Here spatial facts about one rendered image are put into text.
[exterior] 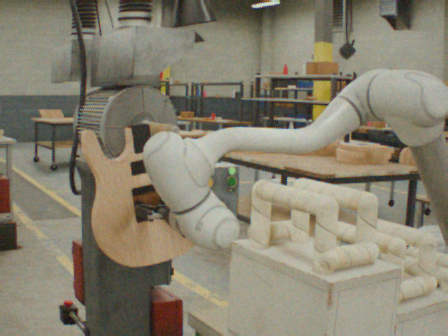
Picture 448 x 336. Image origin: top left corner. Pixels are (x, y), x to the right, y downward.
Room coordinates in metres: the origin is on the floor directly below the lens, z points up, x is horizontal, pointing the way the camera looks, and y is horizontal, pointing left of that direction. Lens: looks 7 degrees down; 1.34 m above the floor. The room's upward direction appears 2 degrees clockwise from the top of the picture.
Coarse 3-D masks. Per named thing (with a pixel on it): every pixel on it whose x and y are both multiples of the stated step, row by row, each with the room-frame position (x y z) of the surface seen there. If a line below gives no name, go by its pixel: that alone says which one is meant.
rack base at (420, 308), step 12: (408, 300) 0.89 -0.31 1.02; (420, 300) 0.88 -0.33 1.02; (432, 300) 0.88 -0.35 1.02; (444, 300) 0.88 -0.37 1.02; (408, 312) 0.83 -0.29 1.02; (420, 312) 0.85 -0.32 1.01; (432, 312) 0.86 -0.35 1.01; (444, 312) 0.88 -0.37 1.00; (396, 324) 0.82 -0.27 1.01; (408, 324) 0.83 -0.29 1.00; (420, 324) 0.85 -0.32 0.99; (432, 324) 0.87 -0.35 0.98; (444, 324) 0.88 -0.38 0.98
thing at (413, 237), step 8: (384, 224) 1.01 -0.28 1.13; (392, 224) 1.00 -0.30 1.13; (384, 232) 1.00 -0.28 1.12; (392, 232) 0.98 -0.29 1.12; (400, 232) 0.97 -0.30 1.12; (408, 232) 0.95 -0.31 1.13; (416, 232) 0.94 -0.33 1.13; (424, 232) 0.93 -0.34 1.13; (408, 240) 0.95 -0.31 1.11; (416, 240) 0.93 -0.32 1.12; (424, 240) 0.91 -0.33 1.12; (432, 240) 0.91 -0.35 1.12
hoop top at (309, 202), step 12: (264, 180) 0.94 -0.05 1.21; (264, 192) 0.91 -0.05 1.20; (276, 192) 0.88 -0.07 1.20; (288, 192) 0.86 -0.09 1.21; (300, 192) 0.84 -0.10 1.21; (312, 192) 0.83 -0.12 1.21; (288, 204) 0.86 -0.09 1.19; (300, 204) 0.83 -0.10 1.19; (312, 204) 0.81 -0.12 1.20; (324, 204) 0.79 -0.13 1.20; (336, 204) 0.79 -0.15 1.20
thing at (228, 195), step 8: (216, 168) 1.90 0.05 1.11; (224, 168) 1.92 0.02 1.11; (216, 176) 1.90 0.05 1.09; (224, 176) 1.91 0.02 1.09; (232, 176) 1.93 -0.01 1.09; (216, 184) 1.90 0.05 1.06; (224, 184) 1.91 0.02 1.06; (216, 192) 1.90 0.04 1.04; (224, 192) 1.92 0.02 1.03; (232, 192) 1.93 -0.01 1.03; (224, 200) 1.92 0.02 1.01; (232, 200) 1.93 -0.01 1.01; (232, 208) 1.93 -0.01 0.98
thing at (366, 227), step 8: (360, 208) 0.83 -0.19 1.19; (368, 208) 0.83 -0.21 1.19; (376, 208) 0.83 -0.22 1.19; (360, 216) 0.83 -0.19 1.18; (368, 216) 0.83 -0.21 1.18; (376, 216) 0.83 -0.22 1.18; (360, 224) 0.83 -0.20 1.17; (368, 224) 0.83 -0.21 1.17; (376, 224) 0.84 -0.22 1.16; (360, 232) 0.83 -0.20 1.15; (368, 232) 0.83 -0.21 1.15; (360, 240) 0.83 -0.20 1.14; (368, 240) 0.83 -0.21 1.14; (360, 264) 0.83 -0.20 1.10; (368, 264) 0.83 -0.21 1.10
